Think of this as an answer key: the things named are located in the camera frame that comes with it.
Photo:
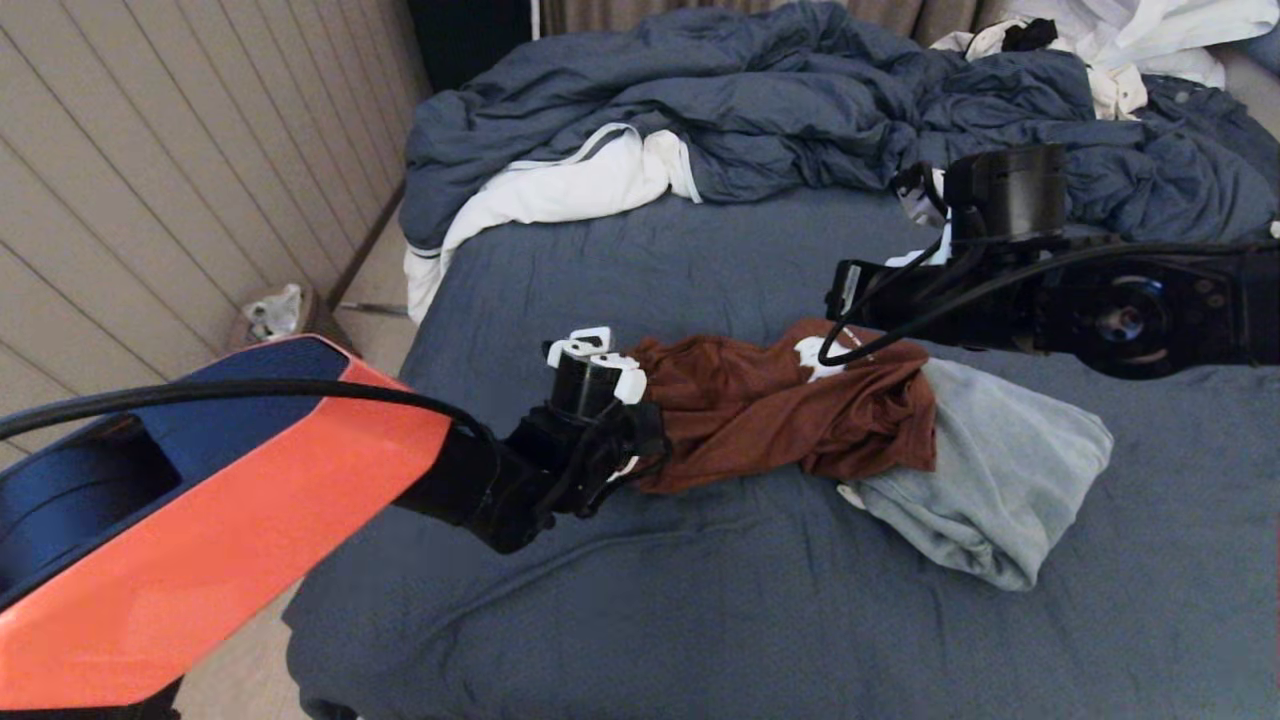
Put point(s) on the dark blue crumpled duvet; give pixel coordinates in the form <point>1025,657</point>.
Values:
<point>750,100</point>

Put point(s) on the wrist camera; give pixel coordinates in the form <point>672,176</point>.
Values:
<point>595,375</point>
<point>1005,195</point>

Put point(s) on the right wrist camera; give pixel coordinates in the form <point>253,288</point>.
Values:
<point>1005,195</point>

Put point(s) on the rust brown shorts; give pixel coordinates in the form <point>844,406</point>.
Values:
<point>760,410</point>

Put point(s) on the white shirt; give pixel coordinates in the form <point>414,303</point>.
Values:
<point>1140,28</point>

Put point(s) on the brown trash bin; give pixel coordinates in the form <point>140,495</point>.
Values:
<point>325,325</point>

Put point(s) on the white vertical pole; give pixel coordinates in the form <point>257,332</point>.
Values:
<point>536,20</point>

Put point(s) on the light blue denim jeans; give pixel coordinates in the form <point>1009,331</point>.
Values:
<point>1000,480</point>

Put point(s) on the dark denim garment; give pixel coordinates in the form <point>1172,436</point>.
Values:
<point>1205,105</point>

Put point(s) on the black cabinet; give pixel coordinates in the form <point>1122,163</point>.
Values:
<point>470,38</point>

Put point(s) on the small black garment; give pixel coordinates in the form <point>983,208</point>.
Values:
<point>1028,36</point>

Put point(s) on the blue pillow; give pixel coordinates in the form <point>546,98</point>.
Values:
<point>1265,50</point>

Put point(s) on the white plastic bin bag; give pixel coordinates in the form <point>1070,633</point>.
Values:
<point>273,312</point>

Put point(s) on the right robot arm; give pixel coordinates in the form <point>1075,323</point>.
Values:
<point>1150,310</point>

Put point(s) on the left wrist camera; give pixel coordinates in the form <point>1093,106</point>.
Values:
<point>595,375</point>

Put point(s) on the cream jacket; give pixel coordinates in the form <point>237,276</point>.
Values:
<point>1115,93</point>

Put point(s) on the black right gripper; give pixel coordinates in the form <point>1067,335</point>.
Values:
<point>940,305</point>

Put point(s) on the beige curtain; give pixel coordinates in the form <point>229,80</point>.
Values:
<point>930,18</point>

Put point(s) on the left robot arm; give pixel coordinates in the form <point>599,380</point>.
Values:
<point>200,540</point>

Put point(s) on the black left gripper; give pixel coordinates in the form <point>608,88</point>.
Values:
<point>600,455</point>

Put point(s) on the blue bed sheet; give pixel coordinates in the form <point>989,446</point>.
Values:
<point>700,600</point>

